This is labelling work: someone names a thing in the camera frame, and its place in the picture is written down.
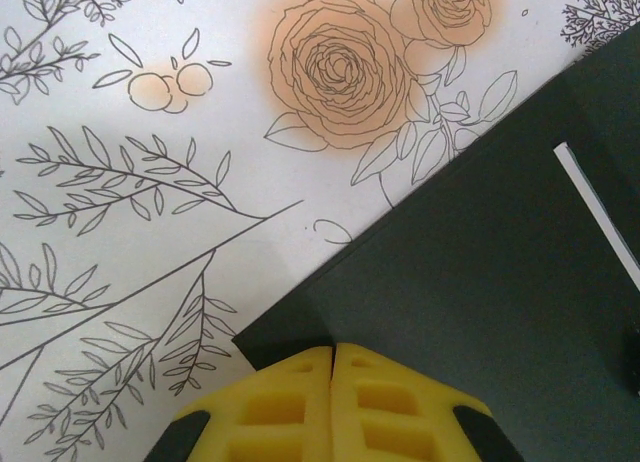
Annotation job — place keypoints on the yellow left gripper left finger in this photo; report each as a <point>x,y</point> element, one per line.
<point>270,417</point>

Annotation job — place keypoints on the black paper envelope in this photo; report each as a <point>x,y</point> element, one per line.
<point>475,282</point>

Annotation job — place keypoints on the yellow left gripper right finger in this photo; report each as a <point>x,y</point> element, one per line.
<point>400,417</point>

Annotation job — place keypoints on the white paper letter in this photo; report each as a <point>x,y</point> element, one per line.
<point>595,207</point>

